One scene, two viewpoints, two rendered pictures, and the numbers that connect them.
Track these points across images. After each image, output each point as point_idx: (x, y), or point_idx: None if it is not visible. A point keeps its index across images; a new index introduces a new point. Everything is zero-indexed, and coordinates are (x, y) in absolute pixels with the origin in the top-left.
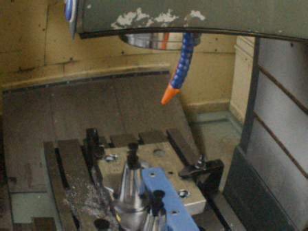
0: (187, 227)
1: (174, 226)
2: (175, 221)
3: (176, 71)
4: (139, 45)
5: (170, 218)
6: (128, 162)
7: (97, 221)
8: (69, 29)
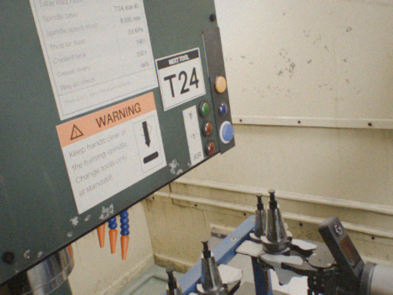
0: (187, 278)
1: (191, 282)
2: (185, 285)
3: (128, 220)
4: (73, 263)
5: (184, 288)
6: (176, 281)
7: (272, 191)
8: (224, 151)
